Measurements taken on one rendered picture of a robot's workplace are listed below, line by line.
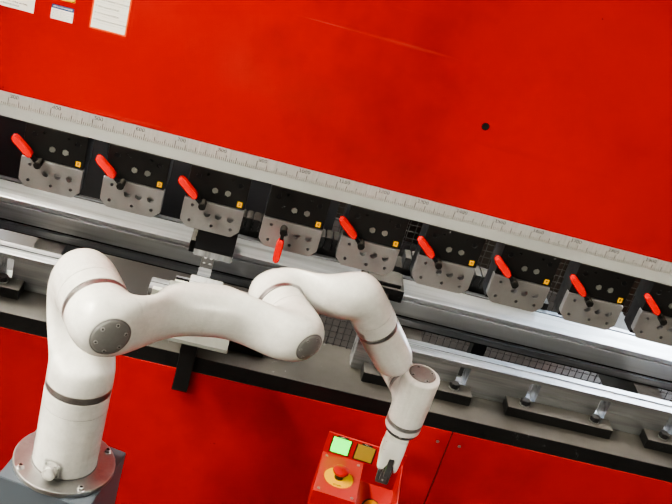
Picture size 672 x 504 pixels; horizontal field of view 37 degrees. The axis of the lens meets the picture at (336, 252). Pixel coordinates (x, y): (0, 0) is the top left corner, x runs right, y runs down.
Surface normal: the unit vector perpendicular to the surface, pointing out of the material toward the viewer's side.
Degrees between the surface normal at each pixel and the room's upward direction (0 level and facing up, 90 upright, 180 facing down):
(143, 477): 90
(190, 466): 90
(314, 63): 90
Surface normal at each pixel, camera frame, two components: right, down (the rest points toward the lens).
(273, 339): -0.21, 0.35
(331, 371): 0.26, -0.86
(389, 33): -0.01, 0.45
